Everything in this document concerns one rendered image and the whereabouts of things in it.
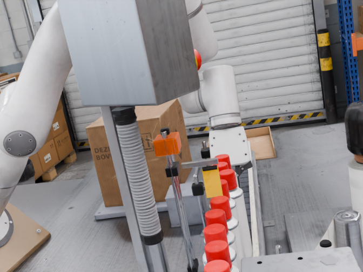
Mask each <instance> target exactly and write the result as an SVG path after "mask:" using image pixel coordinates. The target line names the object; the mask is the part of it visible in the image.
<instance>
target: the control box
mask: <svg viewBox="0 0 363 272"><path fill-rule="evenodd" d="M56 1H57V5H58V9H59V13H60V17H61V20H62V24H63V29H64V33H65V37H66V41H67V44H68V48H69V53H70V57H71V61H72V65H73V69H74V72H75V76H76V81H77V85H78V89H79V93H80V97H81V100H82V104H83V106H85V107H96V106H158V105H161V104H163V103H166V102H168V101H171V100H174V99H176V98H179V97H182V96H184V95H186V94H189V93H192V92H194V91H197V90H199V89H200V81H199V75H198V63H197V59H196V55H195V54H194V48H193V42H192V37H191V31H190V25H189V19H188V15H187V9H186V4H185V0H56Z"/></svg>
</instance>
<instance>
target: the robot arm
mask: <svg viewBox="0 0 363 272"><path fill-rule="evenodd" d="M185 4H186V9H187V15H188V19H189V25H190V31H191V37H192V42H193V48H194V49H196V50H197V51H198V52H199V54H200V56H201V64H202V65H203V64H204V63H206V62H208V61H209V60H211V59H212V58H213V57H215V56H216V54H217V53H218V42H217V39H216V36H215V34H214V32H213V29H212V26H211V24H210V21H209V18H208V16H207V14H206V11H205V9H204V6H203V4H202V1H201V0H185ZM72 66H73V65H72V61H71V57H70V53H69V48H68V44H67V41H66V37H65V33H64V29H63V24H62V20H61V16H60V13H59V9H58V5H57V1H56V2H55V4H54V5H53V6H52V8H51V9H50V11H49V12H48V13H47V15H46V16H45V18H44V20H43V21H42V23H41V25H40V27H39V29H38V32H37V34H36V36H35V38H34V40H33V43H32V46H31V48H30V50H29V53H28V55H27V58H26V60H25V62H24V65H23V68H22V70H21V73H20V75H19V77H18V81H17V82H14V83H12V84H10V85H8V86H7V87H6V88H5V89H4V90H3V91H2V92H1V94H0V241H1V240H2V239H3V238H4V237H5V236H6V234H7V232H8V230H9V219H8V217H7V215H6V213H5V211H4V210H5V208H6V206H7V204H8V202H9V200H10V198H11V196H12V194H13V192H14V190H15V188H16V186H17V184H18V182H19V180H20V178H21V176H22V174H23V172H24V170H25V167H26V164H27V161H28V158H29V156H31V155H34V154H35V153H37V152H38V151H39V150H40V149H41V148H42V147H43V145H44V144H45V142H46V140H47V138H48V135H49V132H50V129H51V126H52V122H53V119H54V117H55V113H56V110H57V106H58V103H59V100H60V97H61V94H62V90H63V87H64V84H65V82H66V79H67V77H68V75H69V72H70V70H71V68H72ZM177 99H178V101H179V103H180V105H181V106H182V108H183V110H184V111H185V112H187V113H189V114H196V113H202V112H208V115H209V120H208V121H207V124H208V126H209V125H211V126H212V127H213V128H214V129H212V131H210V134H209V143H210V157H211V158H214V157H215V156H217V155H220V154H228V155H229V157H230V163H231V166H235V172H236V174H237V179H238V185H239V188H240V189H241V185H240V179H239V177H240V176H241V174H242V173H243V171H244V170H247V169H249V168H252V167H253V165H252V163H251V160H250V151H249V147H248V142H247V137H246V133H245V130H244V127H243V126H240V125H238V124H241V115H240V108H239V101H238V94H237V87H236V80H235V76H234V68H233V67H232V66H230V65H218V66H213V67H209V68H207V69H205V70H204V71H203V83H202V84H200V89H199V90H197V91H194V92H192V93H189V94H186V95H184V96H182V97H179V98H177ZM244 164H246V165H245V166H242V167H240V165H244Z"/></svg>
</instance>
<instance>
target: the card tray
mask: <svg viewBox="0 0 363 272"><path fill-rule="evenodd" d="M245 133H246V137H247V141H250V145H251V150H252V151H254V155H255V159H256V160H262V159H269V158H276V154H275V147H274V143H273V139H272V134H271V130H270V127H269V126H268V127H261V128H254V129H250V130H245ZM207 147H210V143H209V141H208V144H207Z"/></svg>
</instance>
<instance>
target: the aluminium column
mask: <svg viewBox="0 0 363 272"><path fill-rule="evenodd" d="M117 107H121V106H100V111H101V114H102V118H103V123H104V127H105V131H106V136H107V140H108V143H109V147H110V152H111V156H112V160H113V165H114V168H115V172H116V176H117V181H118V185H119V189H120V193H121V197H122V201H123V205H124V209H125V214H126V218H127V222H128V225H129V230H130V234H131V238H132V243H133V247H134V250H135V255H136V259H137V263H138V268H139V272H170V269H169V264H168V260H167V256H166V251H165V246H164V241H163V240H162V242H160V243H158V244H155V245H152V246H147V245H145V244H143V241H142V239H141V236H140V232H141V231H140V227H139V222H138V218H137V213H136V208H135V204H134V201H133V196H132V193H131V187H130V183H129V178H128V175H127V171H126V166H125V162H124V158H123V153H122V149H121V146H120V140H119V137H118V135H119V134H118V133H117V132H118V131H117V127H116V123H115V122H114V120H115V118H114V115H112V112H111V111H112V110H113V109H114V108H117Z"/></svg>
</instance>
